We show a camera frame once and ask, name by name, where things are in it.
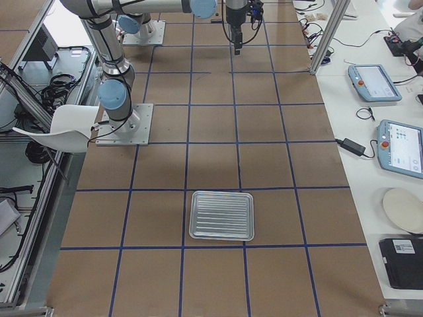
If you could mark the teach pendant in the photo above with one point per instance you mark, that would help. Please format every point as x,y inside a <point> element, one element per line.
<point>399,148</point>
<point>373,84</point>

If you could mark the aluminium frame post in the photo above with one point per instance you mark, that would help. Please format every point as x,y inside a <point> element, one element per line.
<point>328,34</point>

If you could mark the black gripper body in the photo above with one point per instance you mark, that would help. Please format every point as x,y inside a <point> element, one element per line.
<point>235,16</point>

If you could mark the teach pendant near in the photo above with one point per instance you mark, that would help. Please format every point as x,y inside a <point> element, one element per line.
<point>399,148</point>

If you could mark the black flat box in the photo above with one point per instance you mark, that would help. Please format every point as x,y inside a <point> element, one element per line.
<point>402,258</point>

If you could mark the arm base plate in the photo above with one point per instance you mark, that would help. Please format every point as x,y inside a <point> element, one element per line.
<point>135,131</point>
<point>148,34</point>

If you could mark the black power adapter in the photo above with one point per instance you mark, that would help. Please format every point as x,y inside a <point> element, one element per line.
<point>351,146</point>

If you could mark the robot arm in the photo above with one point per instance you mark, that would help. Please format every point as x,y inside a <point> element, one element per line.
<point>95,15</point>
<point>134,17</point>

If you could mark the white plastic chair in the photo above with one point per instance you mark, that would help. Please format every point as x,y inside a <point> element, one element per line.
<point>70,129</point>

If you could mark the ribbed metal tray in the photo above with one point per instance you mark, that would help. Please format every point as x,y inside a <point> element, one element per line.
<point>222,216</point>

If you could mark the teach pendant far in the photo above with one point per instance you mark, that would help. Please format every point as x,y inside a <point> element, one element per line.
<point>373,84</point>

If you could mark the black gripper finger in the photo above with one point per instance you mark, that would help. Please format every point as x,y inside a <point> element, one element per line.
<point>237,48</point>

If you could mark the white round plate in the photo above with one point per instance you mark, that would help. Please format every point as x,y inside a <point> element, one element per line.
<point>404,209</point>

